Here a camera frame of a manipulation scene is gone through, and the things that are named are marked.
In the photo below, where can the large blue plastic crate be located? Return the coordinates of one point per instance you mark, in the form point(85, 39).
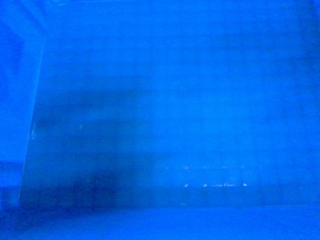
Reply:
point(159, 119)

